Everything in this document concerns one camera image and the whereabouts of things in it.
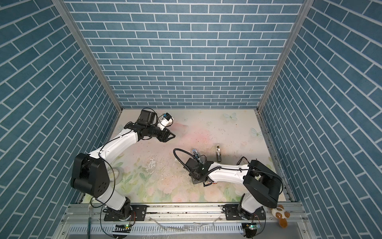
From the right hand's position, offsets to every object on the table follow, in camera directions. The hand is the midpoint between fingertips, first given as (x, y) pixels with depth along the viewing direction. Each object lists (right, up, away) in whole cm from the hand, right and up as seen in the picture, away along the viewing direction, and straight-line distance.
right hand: (194, 176), depth 86 cm
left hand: (-14, +25, +1) cm, 29 cm away
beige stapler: (+15, +11, +8) cm, 21 cm away
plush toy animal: (+42, -12, -15) cm, 46 cm away
